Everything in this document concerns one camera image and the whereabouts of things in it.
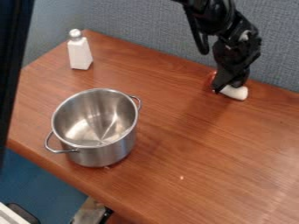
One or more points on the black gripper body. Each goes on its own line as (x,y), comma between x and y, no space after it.
(238,46)

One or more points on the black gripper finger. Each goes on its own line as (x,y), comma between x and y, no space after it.
(239,77)
(226,76)

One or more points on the red and white toy mushroom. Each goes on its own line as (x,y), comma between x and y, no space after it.
(236,93)

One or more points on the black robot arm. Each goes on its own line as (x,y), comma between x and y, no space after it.
(222,30)

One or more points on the stainless steel pot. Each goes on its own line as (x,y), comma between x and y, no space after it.
(93,127)

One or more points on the white salt shaker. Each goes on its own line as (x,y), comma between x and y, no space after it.
(80,56)

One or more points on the grey table leg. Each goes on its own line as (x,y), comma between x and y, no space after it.
(92,213)

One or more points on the white and black floor object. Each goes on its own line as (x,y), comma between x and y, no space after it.
(13,214)

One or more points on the dark vertical post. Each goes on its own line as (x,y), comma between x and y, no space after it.
(15,22)

